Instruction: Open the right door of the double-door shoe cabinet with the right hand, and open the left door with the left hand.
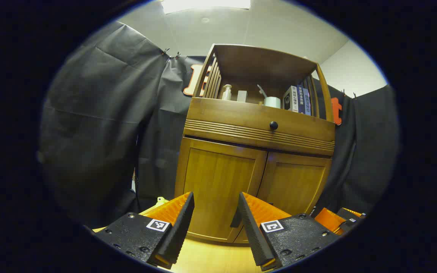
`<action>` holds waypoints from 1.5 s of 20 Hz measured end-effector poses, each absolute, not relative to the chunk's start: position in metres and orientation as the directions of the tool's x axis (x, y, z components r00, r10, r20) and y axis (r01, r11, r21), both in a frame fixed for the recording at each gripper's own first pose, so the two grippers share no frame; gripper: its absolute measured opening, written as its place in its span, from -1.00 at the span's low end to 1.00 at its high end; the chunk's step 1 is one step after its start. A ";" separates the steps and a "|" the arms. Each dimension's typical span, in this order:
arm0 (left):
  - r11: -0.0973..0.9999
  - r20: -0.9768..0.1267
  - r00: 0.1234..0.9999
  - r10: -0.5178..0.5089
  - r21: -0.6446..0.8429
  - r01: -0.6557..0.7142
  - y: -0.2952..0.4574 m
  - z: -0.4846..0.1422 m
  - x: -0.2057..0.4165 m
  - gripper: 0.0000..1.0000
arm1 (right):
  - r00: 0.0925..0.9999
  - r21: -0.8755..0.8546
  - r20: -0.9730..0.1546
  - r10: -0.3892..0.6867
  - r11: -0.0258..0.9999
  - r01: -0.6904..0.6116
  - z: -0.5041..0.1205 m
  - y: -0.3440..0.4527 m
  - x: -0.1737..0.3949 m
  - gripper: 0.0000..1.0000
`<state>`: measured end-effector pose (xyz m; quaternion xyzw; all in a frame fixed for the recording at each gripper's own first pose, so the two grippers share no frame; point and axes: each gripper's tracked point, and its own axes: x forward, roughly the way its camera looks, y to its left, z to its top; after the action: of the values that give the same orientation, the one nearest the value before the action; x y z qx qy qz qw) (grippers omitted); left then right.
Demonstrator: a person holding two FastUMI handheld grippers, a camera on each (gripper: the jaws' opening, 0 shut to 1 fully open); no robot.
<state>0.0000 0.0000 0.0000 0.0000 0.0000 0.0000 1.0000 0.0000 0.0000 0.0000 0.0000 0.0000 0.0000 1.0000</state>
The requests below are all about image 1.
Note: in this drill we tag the black round drawer knob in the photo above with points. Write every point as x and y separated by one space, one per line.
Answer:
274 125

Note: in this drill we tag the white cylindrical cup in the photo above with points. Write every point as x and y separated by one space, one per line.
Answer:
272 102

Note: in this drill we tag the small white box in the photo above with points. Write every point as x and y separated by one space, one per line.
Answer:
242 96

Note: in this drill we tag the grey spine book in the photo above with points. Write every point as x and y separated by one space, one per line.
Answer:
307 102

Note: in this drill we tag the wooden cabinet drawer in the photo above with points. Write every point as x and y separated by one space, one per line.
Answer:
233 113

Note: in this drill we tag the wooden double-door shoe cabinet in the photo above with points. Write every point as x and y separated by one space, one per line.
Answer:
264 64

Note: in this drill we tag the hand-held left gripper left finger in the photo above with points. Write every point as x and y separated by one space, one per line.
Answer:
176 235

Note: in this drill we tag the wooden shoe cabinet door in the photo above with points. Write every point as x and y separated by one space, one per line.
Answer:
218 178
294 182

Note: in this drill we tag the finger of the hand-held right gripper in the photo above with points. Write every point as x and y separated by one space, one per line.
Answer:
352 218
328 220

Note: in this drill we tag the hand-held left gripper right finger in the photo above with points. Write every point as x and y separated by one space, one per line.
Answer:
254 235

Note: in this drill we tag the black backdrop cloth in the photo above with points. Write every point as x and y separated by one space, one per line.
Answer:
101 113

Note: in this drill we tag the ceiling light panel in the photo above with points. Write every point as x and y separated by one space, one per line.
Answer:
207 4

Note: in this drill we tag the yellow-green small object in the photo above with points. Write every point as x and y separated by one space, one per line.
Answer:
160 200

